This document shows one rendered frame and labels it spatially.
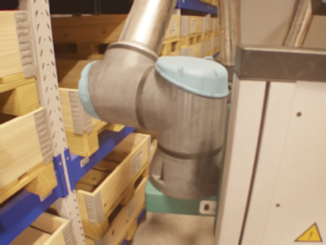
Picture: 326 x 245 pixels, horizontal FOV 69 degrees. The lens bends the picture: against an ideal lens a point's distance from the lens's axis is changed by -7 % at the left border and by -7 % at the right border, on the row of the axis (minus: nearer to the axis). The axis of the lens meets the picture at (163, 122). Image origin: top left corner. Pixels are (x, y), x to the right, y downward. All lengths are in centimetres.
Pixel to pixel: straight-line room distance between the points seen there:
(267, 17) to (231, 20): 582
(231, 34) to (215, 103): 56
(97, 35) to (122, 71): 158
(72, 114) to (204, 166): 83
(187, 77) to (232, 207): 24
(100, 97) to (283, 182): 40
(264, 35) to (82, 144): 599
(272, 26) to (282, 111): 645
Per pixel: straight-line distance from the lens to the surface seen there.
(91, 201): 145
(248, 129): 39
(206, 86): 47
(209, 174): 55
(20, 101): 94
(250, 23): 680
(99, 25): 212
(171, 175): 54
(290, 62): 37
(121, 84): 55
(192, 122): 49
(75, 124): 126
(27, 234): 143
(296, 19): 111
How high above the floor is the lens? 181
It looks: 22 degrees down
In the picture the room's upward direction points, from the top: straight up
